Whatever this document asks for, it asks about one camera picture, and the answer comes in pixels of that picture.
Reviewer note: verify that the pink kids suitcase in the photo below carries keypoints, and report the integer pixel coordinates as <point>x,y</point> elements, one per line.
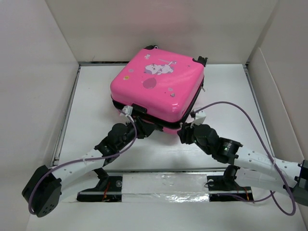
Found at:
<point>160,86</point>

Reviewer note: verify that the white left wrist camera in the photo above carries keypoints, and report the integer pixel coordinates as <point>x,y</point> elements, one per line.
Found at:
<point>126,112</point>

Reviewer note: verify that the metal base rail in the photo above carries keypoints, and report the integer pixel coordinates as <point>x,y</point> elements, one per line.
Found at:
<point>109,189</point>

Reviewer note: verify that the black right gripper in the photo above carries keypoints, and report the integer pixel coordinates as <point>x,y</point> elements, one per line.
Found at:
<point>184,133</point>

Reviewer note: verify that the white side board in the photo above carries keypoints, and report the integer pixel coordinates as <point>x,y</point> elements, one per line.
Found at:
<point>281,133</point>

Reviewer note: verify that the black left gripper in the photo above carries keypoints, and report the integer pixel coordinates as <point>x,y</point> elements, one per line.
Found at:
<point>143,129</point>

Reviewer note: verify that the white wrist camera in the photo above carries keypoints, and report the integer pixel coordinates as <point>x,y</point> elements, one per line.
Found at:
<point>126,112</point>
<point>198,115</point>

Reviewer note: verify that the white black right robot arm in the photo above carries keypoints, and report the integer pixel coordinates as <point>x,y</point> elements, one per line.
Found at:
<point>247,167</point>

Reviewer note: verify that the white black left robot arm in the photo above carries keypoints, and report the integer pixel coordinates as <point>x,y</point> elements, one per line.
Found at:
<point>43,191</point>

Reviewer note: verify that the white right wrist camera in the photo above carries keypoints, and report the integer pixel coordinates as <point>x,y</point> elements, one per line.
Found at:
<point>198,115</point>

